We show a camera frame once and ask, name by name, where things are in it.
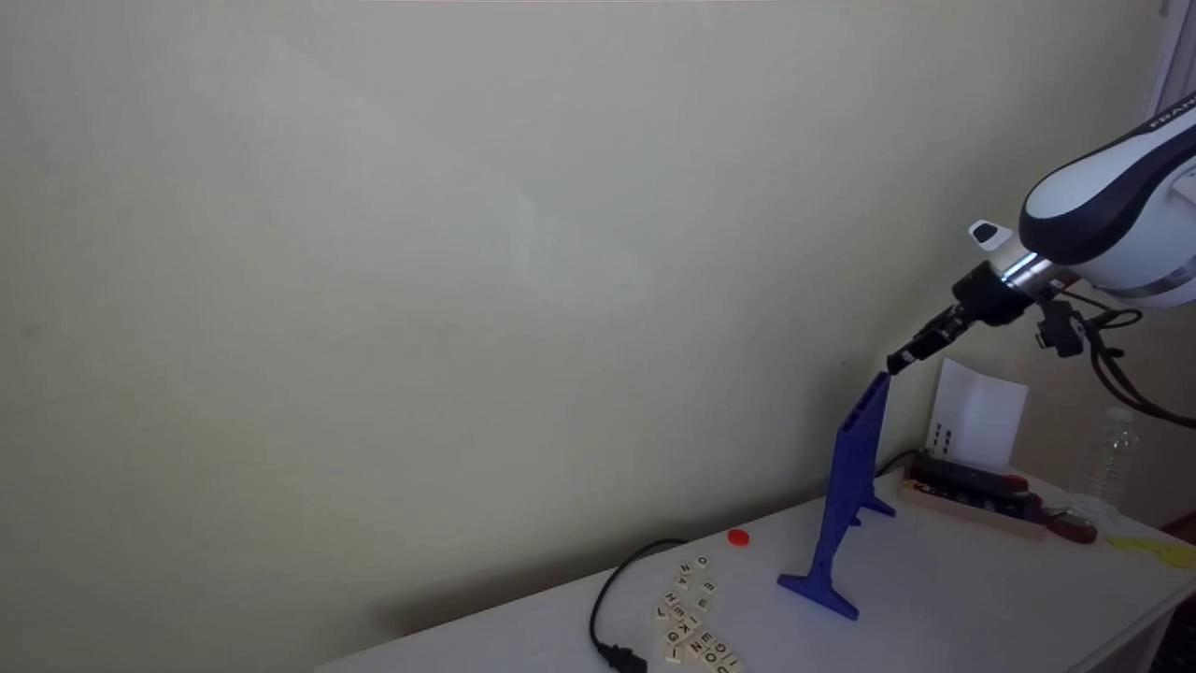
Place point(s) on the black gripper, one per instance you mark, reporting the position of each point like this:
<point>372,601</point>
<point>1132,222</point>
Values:
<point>976,298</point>

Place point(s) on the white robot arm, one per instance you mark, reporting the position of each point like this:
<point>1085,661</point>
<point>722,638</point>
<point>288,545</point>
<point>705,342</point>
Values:
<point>1119,218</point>

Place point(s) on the white speaker box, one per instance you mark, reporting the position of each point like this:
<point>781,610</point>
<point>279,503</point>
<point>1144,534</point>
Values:
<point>972,415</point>

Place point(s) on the blue connect four grid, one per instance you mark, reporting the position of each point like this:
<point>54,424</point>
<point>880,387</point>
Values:
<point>849,493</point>

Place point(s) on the purple brown book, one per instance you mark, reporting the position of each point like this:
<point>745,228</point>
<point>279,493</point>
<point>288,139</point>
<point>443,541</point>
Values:
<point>1021,516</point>

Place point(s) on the clear plastic bottle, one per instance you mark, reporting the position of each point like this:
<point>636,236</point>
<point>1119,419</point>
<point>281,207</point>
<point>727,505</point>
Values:
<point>1110,449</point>

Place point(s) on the beige letter tiles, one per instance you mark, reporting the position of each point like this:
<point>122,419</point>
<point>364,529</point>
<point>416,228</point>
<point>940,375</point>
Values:
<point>686,638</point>

